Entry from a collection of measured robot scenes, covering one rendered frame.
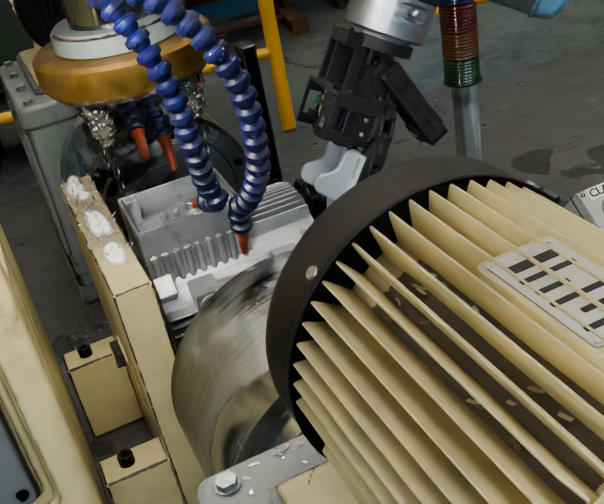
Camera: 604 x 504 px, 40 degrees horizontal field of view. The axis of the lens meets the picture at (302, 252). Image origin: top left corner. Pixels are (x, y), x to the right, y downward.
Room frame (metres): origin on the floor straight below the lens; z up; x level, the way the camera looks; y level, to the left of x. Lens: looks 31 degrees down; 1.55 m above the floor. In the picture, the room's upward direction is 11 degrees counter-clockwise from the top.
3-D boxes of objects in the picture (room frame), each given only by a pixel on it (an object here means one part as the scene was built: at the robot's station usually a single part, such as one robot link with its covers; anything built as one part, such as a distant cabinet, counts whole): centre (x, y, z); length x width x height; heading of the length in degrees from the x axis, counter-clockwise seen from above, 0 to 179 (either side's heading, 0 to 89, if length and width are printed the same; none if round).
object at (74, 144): (1.17, 0.20, 1.04); 0.41 x 0.25 x 0.25; 18
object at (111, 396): (0.81, 0.25, 0.97); 0.30 x 0.11 x 0.34; 18
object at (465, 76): (1.31, -0.32, 1.05); 0.06 x 0.06 x 0.04
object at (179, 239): (0.85, 0.12, 1.11); 0.12 x 0.11 x 0.07; 107
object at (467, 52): (1.31, -0.32, 1.10); 0.06 x 0.06 x 0.04
